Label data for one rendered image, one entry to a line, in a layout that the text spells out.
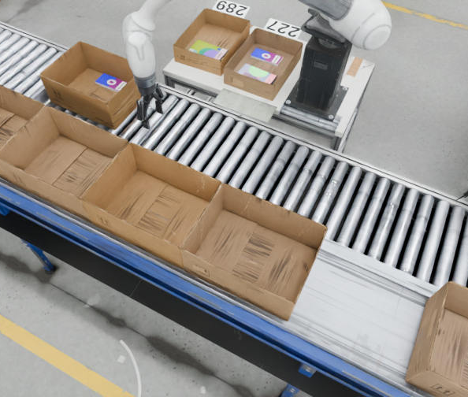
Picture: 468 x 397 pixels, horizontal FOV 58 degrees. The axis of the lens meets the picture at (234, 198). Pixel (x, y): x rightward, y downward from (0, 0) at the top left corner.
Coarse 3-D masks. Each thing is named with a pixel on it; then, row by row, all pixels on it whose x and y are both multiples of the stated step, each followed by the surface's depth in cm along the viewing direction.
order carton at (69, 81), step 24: (72, 48) 206; (96, 48) 206; (48, 72) 199; (72, 72) 213; (96, 72) 219; (120, 72) 212; (72, 96) 194; (96, 96) 210; (120, 96) 191; (96, 120) 200; (120, 120) 199
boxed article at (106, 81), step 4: (100, 76) 216; (104, 76) 216; (108, 76) 216; (112, 76) 216; (96, 80) 214; (100, 80) 214; (104, 80) 214; (108, 80) 214; (112, 80) 214; (116, 80) 214; (120, 80) 215; (100, 84) 214; (104, 84) 213; (108, 84) 213; (112, 84) 213; (116, 84) 213; (120, 84) 213; (124, 84) 213; (108, 88) 213; (112, 88) 211; (116, 88) 211; (120, 88) 211
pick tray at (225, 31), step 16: (208, 16) 242; (224, 16) 237; (192, 32) 235; (208, 32) 240; (224, 32) 241; (240, 32) 241; (176, 48) 219; (224, 48) 233; (192, 64) 223; (208, 64) 218; (224, 64) 218
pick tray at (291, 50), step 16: (256, 32) 231; (272, 32) 227; (240, 48) 220; (272, 48) 234; (288, 48) 229; (240, 64) 226; (256, 64) 226; (288, 64) 227; (224, 80) 217; (240, 80) 211; (256, 80) 206; (272, 96) 209
